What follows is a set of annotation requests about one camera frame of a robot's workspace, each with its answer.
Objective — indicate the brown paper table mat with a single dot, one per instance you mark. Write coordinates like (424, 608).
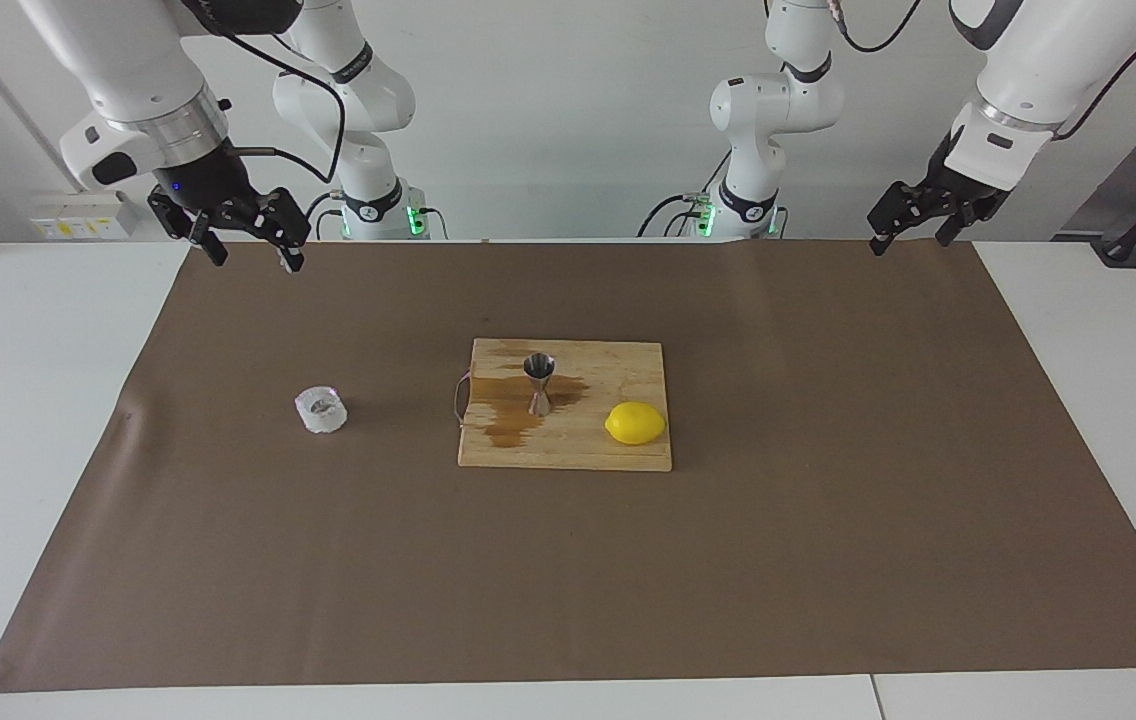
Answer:
(328, 550)

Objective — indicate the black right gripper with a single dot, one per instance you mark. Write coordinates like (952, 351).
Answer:
(203, 180)

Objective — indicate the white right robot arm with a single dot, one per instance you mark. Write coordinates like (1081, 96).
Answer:
(118, 60)

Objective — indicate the wooden cutting board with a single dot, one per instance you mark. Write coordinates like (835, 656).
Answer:
(578, 450)

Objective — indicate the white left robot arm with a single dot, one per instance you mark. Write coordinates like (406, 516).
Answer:
(1058, 50)

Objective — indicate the steel double jigger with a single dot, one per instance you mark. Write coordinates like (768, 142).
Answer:
(539, 368)

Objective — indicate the yellow lemon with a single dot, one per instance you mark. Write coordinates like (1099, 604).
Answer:
(635, 423)

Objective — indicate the white wall socket box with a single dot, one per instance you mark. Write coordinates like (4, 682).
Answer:
(78, 225)

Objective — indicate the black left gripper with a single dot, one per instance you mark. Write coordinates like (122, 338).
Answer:
(940, 180)

